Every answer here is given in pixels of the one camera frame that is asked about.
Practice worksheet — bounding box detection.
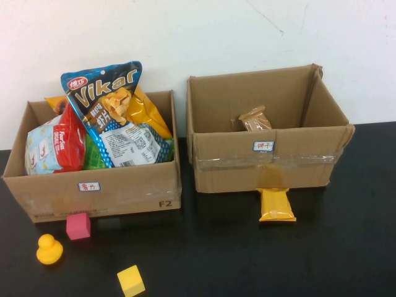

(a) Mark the yellow snack bar packet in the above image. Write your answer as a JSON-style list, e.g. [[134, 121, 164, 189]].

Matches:
[[255, 187, 297, 223]]

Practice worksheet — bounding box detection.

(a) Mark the blue Vikar prawn chip bag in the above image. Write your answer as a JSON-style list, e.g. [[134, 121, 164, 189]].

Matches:
[[60, 61, 167, 168]]

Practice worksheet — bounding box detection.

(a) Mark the red and blue prawn cracker bag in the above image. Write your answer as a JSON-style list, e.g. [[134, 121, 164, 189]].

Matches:
[[25, 103, 87, 176]]

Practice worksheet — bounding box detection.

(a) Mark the cardboard box with clear tape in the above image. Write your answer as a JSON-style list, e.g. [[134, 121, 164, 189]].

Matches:
[[186, 63, 356, 194]]

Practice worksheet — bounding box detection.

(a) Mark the pink foam cube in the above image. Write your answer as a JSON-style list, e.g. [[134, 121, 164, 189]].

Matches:
[[65, 212, 92, 241]]

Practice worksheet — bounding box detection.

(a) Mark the green snack bag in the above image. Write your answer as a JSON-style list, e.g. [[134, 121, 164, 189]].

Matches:
[[83, 134, 174, 170]]

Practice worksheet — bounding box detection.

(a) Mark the yellow rubber duck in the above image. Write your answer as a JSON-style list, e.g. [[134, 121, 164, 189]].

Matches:
[[35, 233, 64, 265]]

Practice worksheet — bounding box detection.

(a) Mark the brown snack bar packet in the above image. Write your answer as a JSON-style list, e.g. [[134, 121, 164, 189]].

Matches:
[[238, 105, 273, 132]]

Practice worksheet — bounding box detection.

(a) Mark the yellow foam cube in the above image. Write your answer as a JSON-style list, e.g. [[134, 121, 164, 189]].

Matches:
[[116, 264, 146, 297]]

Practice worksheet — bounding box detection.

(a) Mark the large yellow chip bag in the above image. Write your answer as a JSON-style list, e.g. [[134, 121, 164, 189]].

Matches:
[[126, 86, 173, 140]]

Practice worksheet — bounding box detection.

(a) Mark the cardboard box printed F2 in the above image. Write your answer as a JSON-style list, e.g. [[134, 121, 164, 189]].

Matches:
[[1, 89, 183, 224]]

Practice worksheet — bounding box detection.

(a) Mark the orange snack bag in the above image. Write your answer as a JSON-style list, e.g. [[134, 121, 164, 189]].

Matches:
[[45, 95, 71, 117]]

